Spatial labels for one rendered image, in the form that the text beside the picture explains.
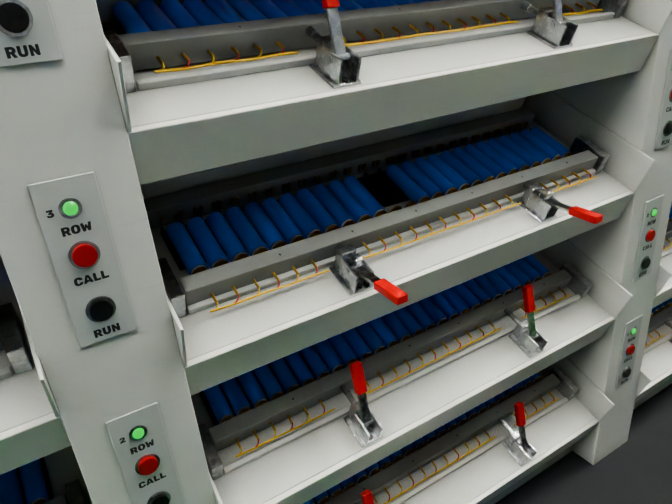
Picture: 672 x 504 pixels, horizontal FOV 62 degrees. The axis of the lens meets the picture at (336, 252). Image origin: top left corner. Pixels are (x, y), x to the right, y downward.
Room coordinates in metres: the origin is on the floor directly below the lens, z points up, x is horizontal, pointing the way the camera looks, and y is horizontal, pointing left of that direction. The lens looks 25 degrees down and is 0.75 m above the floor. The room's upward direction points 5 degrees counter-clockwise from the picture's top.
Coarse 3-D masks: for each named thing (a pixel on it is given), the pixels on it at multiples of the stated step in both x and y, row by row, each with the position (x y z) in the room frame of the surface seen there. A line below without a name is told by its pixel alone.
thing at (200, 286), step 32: (576, 160) 0.68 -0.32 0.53; (480, 192) 0.60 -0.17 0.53; (512, 192) 0.63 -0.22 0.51; (352, 224) 0.53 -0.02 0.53; (384, 224) 0.53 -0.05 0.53; (416, 224) 0.55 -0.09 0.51; (256, 256) 0.47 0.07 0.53; (288, 256) 0.47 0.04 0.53; (320, 256) 0.49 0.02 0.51; (192, 288) 0.43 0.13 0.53; (224, 288) 0.44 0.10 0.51
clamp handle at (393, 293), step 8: (360, 264) 0.47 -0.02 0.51; (360, 272) 0.46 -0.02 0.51; (368, 272) 0.46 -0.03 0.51; (368, 280) 0.45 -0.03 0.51; (376, 280) 0.44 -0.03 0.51; (384, 280) 0.44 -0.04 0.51; (376, 288) 0.44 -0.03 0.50; (384, 288) 0.43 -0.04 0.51; (392, 288) 0.43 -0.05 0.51; (392, 296) 0.42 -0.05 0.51; (400, 296) 0.41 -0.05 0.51
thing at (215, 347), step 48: (336, 144) 0.64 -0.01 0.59; (576, 144) 0.73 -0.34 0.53; (624, 144) 0.69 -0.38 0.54; (144, 192) 0.53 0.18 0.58; (576, 192) 0.66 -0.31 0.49; (624, 192) 0.67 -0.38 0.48; (432, 240) 0.55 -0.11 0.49; (480, 240) 0.55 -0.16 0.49; (528, 240) 0.58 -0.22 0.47; (288, 288) 0.46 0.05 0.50; (336, 288) 0.47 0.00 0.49; (432, 288) 0.52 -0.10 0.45; (192, 336) 0.40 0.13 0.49; (240, 336) 0.41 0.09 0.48; (288, 336) 0.43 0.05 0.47; (192, 384) 0.39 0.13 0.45
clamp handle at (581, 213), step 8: (552, 192) 0.60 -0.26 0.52; (544, 200) 0.60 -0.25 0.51; (552, 200) 0.60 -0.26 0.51; (560, 208) 0.58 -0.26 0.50; (568, 208) 0.57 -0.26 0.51; (576, 208) 0.57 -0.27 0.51; (576, 216) 0.56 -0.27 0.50; (584, 216) 0.55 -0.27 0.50; (592, 216) 0.55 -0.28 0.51; (600, 216) 0.54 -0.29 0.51
